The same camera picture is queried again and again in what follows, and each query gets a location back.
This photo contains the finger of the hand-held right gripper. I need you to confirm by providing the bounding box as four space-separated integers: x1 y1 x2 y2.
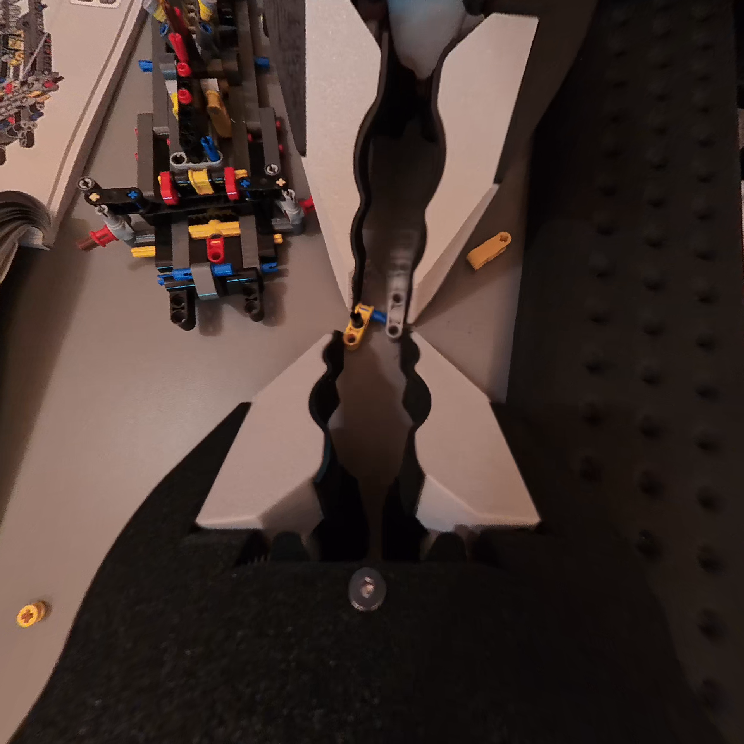
305 0 389 319
406 13 540 327

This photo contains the black dimpled foam mat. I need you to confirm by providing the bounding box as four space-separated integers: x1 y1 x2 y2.
506 0 744 744

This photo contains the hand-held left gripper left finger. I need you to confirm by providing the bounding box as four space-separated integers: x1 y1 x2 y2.
196 331 348 536

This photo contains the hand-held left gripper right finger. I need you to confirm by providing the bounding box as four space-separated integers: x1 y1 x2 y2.
400 334 541 534

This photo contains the yellow lego connector blue pin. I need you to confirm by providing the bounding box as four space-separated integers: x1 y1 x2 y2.
343 302 388 350

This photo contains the lego car chassis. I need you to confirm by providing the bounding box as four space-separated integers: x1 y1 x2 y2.
76 0 317 332

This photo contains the thin grey lego beam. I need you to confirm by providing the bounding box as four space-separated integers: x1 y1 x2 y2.
385 250 415 339

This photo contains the yellow lego axle connector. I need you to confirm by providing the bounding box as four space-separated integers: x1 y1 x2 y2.
466 231 513 271

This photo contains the lego instruction booklet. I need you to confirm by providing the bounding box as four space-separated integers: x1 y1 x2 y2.
0 0 147 280

